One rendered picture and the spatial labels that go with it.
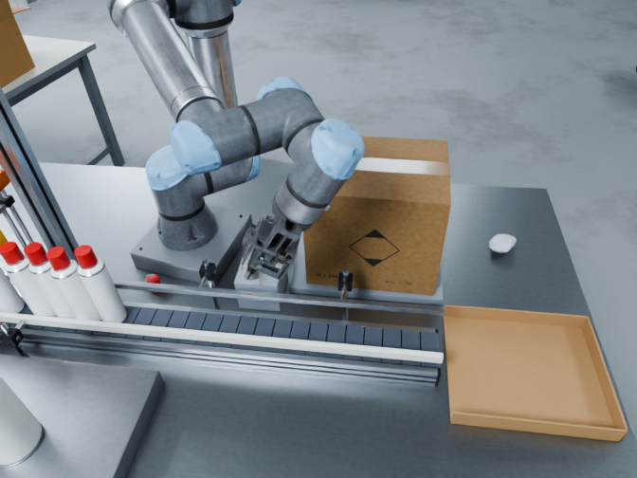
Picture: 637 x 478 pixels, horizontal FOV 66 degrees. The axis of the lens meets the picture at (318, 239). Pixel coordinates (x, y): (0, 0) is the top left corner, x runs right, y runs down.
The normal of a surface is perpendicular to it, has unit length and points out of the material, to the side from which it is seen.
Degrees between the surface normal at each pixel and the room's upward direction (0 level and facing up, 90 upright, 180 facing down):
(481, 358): 0
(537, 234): 0
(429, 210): 90
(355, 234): 90
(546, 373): 0
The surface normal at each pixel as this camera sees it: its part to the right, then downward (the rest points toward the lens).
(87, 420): -0.03, -0.74
